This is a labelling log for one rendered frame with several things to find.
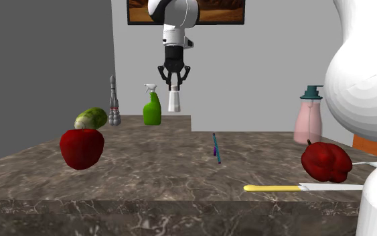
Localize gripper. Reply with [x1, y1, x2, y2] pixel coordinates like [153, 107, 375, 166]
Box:
[157, 46, 192, 92]

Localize white shaker bottle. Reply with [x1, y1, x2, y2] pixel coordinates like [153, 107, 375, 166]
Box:
[167, 85, 181, 113]

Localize green spray bottle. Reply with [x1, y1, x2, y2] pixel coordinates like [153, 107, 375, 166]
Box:
[143, 83, 163, 126]

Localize grey rocket model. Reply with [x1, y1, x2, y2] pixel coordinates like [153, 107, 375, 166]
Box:
[108, 74, 123, 127]

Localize teal pen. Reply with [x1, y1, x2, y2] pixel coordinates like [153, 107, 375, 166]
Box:
[212, 132, 222, 165]

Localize green cabbage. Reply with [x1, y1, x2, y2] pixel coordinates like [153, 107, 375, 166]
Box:
[74, 107, 108, 131]

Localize red apple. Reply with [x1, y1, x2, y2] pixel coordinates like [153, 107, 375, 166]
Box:
[59, 128, 105, 171]

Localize pink soap dispenser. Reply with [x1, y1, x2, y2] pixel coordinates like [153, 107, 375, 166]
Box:
[293, 85, 324, 145]

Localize red bell pepper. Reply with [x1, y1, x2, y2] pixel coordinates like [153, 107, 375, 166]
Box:
[300, 139, 354, 184]

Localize orange box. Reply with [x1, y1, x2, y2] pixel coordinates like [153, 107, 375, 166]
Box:
[352, 133, 377, 158]

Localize framed wall picture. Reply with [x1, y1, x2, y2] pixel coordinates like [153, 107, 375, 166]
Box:
[127, 0, 246, 26]

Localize yellow handled knife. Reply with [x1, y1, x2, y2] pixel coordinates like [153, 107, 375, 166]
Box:
[243, 182, 364, 193]

